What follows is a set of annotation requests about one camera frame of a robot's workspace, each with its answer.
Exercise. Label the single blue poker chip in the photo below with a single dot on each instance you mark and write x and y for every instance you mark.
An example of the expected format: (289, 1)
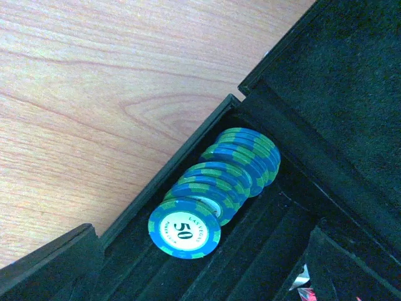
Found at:
(184, 228)

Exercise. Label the triangular all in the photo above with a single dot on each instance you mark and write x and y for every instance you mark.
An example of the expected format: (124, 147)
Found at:
(307, 294)

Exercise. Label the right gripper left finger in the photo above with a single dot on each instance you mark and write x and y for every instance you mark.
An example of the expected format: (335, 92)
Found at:
(66, 268)

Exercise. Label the black poker set case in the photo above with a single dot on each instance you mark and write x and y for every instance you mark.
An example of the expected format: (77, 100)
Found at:
(328, 96)

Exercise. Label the silver case keys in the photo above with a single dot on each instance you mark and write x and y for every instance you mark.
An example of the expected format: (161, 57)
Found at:
(302, 278)

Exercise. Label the blue chip stack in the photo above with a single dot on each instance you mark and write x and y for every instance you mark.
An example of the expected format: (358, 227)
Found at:
(237, 166)

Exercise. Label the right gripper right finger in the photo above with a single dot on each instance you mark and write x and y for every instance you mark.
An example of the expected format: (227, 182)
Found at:
(337, 274)

